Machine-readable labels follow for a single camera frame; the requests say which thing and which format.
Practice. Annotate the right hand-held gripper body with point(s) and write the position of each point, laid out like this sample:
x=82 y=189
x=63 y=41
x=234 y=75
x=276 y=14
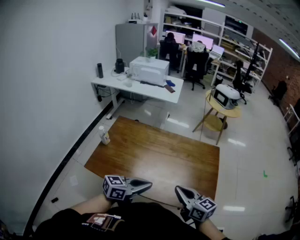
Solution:
x=202 y=209

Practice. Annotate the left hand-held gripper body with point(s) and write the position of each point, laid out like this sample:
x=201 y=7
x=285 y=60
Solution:
x=114 y=187

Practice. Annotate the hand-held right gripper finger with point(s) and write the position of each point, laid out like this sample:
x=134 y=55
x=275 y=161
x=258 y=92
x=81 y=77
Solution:
x=191 y=189
x=182 y=200

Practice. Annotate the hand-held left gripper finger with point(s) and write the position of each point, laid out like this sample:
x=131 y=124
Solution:
x=138 y=189
x=140 y=179

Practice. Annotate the clear plastic bottle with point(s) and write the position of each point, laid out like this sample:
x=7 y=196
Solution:
x=104 y=137

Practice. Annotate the person's right forearm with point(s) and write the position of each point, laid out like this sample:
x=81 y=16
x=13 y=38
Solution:
x=211 y=228

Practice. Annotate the person's left forearm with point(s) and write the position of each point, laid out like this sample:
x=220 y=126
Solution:
x=93 y=204

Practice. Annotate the brown wooden table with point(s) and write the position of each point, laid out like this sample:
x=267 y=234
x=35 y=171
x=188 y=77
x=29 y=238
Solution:
x=152 y=152

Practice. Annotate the person's black printed shirt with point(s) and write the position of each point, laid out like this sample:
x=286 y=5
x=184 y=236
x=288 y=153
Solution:
x=152 y=222

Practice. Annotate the small black object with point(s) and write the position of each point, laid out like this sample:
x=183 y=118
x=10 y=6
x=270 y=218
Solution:
x=54 y=200

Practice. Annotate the green floor tape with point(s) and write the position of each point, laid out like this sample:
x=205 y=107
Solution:
x=265 y=174

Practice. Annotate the round wooden side table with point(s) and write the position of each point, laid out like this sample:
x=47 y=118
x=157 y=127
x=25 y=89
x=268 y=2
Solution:
x=222 y=112

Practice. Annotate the white office desk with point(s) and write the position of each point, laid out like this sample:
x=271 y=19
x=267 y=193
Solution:
x=143 y=91

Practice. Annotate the black power adapter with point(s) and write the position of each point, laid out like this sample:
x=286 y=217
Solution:
x=99 y=98

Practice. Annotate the brown wallet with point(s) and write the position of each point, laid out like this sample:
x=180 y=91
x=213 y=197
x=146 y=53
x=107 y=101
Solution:
x=169 y=88

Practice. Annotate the black flat bar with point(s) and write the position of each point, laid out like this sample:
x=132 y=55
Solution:
x=150 y=83

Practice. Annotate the clear glass cup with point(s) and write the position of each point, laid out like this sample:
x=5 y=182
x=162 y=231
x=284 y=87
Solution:
x=129 y=83

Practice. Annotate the blue cloth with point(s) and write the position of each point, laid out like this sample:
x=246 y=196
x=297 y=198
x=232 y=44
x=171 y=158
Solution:
x=170 y=83

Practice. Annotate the white domed appliance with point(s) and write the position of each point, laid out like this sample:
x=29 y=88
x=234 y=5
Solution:
x=228 y=92

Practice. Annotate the white microwave oven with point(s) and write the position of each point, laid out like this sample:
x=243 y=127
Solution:
x=150 y=70

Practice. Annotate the black lidded jar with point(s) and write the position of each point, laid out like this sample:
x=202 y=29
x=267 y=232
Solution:
x=119 y=66

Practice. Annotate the black thermos flask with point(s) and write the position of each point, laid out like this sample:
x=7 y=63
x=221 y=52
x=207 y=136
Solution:
x=100 y=70

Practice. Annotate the white folding rack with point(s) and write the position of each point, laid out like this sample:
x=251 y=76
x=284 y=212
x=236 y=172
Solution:
x=290 y=117

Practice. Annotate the green potted plant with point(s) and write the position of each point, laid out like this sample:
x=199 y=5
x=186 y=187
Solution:
x=152 y=52

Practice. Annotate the gray metal cabinet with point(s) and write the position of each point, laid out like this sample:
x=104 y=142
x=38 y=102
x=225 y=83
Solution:
x=129 y=42

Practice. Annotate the white partition panel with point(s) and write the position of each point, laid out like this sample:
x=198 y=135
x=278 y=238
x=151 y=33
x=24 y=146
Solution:
x=152 y=42

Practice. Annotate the open laptop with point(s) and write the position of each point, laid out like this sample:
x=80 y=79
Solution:
x=217 y=51

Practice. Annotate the lit computer monitor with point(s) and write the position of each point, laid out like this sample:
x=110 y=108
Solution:
x=206 y=40
x=180 y=37

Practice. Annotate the red hanging ornament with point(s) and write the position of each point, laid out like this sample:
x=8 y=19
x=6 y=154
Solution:
x=153 y=31

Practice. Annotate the white shelving unit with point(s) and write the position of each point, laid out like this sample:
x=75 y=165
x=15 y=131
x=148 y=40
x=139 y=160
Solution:
x=234 y=39

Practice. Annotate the white router with antennas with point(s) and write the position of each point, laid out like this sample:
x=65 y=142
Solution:
x=134 y=20

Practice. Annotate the ceiling tube light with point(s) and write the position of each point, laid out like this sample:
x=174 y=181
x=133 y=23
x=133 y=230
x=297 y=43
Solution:
x=289 y=48
x=211 y=2

